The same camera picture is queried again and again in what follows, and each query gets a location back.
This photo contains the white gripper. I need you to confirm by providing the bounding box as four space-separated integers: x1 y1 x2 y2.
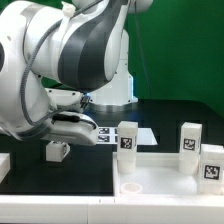
43 112 99 146

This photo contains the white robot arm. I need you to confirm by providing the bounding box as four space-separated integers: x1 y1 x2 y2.
0 0 153 146

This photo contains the white front fence rail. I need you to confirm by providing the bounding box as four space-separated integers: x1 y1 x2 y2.
0 195 224 224

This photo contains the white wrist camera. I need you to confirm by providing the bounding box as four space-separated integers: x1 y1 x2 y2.
46 88 90 113

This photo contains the white square table top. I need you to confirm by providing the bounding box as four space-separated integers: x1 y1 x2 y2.
112 151 224 198

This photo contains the white left fence rail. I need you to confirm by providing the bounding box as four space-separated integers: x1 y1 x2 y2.
0 153 11 183

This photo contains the white marker sheet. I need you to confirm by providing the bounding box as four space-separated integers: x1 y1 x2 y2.
96 125 158 146

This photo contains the white fence rail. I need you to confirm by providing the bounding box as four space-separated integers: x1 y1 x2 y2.
0 153 11 183
0 195 224 224

